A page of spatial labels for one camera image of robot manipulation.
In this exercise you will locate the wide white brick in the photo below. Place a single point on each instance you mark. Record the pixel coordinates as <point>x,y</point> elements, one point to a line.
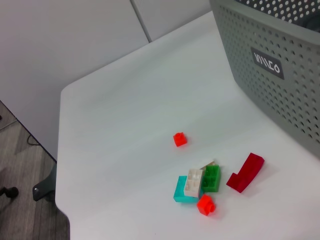
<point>193,182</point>

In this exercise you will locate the black floor object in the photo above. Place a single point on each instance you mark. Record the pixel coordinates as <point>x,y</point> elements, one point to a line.
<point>11,192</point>

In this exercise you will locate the small red square brick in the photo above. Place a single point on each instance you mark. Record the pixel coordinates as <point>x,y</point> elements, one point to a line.
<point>180,140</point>

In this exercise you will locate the teal plate brick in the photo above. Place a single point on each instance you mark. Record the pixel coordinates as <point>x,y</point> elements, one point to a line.
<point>180,192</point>

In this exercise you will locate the tiny red brick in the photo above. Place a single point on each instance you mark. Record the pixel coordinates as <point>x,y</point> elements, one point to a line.
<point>206,205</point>

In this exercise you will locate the narrow white brick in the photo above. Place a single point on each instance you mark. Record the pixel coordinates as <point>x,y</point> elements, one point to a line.
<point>208,163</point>

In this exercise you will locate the long dark red brick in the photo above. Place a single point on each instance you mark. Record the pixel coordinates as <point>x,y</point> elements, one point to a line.
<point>245,175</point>

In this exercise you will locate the grey table leg foot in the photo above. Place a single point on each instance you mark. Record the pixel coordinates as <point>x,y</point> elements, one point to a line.
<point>45,187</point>

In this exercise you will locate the green brick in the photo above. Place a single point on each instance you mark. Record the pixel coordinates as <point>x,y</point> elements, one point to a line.
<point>212,180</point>

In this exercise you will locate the grey perforated storage bin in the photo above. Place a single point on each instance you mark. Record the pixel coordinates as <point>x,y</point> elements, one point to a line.
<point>275,100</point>

